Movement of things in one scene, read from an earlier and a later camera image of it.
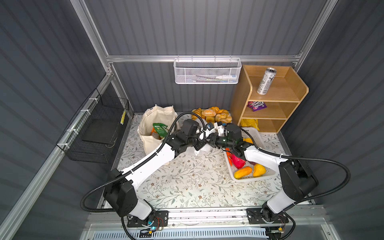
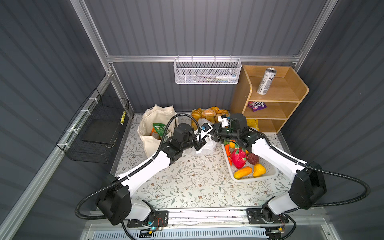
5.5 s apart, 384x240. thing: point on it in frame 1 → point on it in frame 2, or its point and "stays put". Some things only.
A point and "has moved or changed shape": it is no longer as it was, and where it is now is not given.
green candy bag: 161,129 stays put
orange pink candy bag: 154,134 stays put
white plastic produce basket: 256,136 has moved or changed shape
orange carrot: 228,155 stays put
